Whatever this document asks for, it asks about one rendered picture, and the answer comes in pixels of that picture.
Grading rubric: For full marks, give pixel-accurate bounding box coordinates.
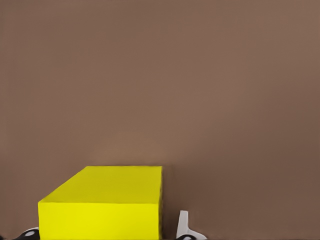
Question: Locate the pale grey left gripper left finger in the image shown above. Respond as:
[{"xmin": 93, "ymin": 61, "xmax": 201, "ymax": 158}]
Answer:
[{"xmin": 15, "ymin": 226, "xmax": 40, "ymax": 240}]

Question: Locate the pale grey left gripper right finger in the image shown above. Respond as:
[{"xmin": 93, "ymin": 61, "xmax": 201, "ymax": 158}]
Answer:
[{"xmin": 174, "ymin": 210, "xmax": 208, "ymax": 240}]

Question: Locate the yellow drawer cabinet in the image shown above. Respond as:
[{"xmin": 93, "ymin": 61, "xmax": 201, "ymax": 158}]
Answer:
[{"xmin": 37, "ymin": 165, "xmax": 165, "ymax": 240}]

